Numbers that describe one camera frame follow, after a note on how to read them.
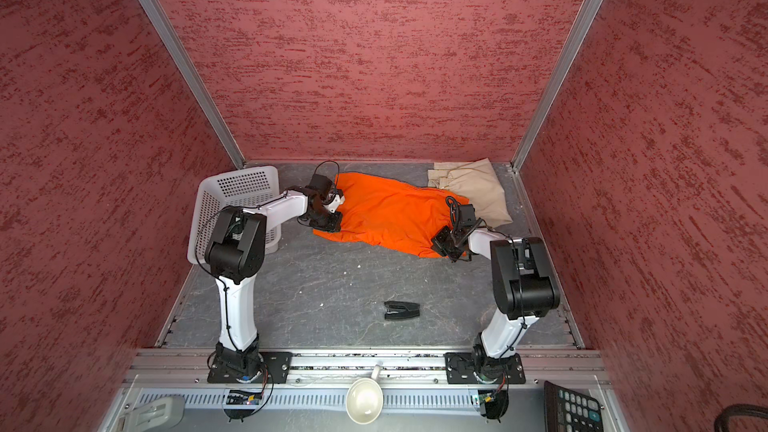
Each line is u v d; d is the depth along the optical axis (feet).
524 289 1.53
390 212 3.47
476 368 2.19
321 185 2.78
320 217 2.87
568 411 2.22
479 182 3.61
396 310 2.74
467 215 2.62
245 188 3.51
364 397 2.27
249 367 2.16
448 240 2.80
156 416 2.15
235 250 1.81
